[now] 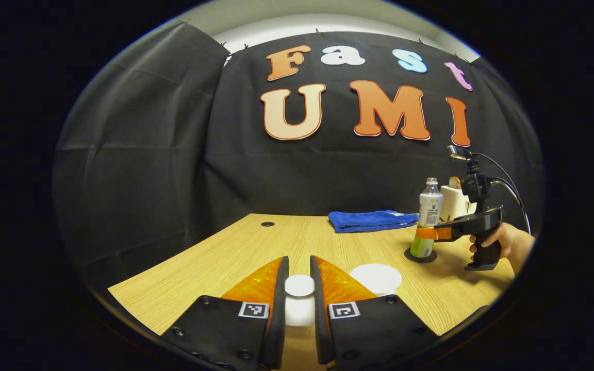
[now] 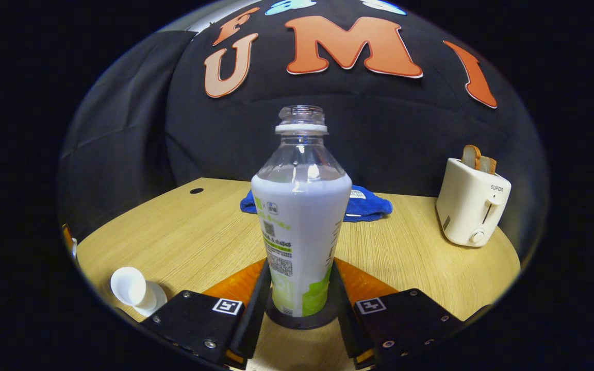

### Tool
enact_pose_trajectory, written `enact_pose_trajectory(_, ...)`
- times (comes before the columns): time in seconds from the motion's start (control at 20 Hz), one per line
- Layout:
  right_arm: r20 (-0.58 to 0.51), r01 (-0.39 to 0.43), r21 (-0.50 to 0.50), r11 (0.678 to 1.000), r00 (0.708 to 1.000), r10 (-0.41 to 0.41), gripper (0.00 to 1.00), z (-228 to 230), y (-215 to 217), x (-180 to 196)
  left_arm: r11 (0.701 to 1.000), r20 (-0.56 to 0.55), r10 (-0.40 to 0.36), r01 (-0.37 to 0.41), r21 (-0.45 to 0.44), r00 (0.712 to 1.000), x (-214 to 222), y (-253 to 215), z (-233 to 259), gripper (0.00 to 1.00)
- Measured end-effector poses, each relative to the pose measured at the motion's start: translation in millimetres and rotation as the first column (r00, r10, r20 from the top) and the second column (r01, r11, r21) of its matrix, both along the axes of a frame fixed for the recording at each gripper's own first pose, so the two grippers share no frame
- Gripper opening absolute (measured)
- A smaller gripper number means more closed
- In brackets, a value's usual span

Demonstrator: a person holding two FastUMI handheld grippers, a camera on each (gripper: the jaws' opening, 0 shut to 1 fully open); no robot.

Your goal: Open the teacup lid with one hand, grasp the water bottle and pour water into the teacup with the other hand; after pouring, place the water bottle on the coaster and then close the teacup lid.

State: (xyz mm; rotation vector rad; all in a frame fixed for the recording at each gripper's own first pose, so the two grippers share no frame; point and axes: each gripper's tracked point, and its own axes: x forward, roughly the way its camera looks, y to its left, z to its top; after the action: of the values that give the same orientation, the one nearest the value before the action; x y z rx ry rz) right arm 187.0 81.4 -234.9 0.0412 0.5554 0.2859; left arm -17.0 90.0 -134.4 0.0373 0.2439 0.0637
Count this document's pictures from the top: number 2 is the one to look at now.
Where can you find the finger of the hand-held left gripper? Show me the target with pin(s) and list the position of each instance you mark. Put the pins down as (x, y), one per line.
(66, 237)

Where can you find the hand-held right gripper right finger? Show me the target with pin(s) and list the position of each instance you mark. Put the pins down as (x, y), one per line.
(346, 330)

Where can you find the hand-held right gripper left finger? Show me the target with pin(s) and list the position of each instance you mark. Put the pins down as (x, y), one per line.
(253, 324)

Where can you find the dark brown round coaster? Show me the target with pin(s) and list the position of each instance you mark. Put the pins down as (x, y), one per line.
(302, 322)

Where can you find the white teacup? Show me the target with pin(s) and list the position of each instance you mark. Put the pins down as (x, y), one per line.
(128, 286)

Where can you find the clear plastic water bottle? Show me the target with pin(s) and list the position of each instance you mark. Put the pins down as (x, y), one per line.
(302, 232)

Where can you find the white saucer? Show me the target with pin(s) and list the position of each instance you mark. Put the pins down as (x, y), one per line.
(157, 301)

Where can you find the blue folded towel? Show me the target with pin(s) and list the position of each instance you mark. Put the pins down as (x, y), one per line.
(372, 206)

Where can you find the white toaster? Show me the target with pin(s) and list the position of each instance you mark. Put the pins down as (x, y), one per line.
(469, 211)

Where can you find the black backdrop cloth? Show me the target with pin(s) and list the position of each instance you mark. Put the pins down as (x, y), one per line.
(379, 134)

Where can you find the toast bread slice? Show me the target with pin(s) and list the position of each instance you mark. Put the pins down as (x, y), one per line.
(489, 165)
(471, 156)

